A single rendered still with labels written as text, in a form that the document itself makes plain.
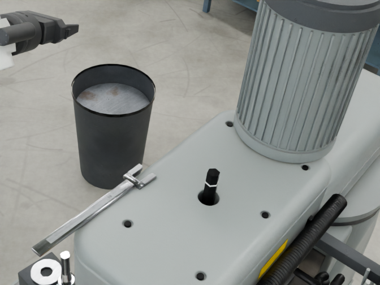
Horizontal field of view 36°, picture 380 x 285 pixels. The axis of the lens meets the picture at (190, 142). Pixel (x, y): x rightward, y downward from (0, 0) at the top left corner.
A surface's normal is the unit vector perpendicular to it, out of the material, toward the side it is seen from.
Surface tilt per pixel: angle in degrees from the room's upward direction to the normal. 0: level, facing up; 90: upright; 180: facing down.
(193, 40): 0
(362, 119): 0
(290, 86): 90
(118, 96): 0
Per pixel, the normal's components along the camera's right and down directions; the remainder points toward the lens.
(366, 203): 0.11, -0.74
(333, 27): -0.02, 0.66
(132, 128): 0.53, 0.66
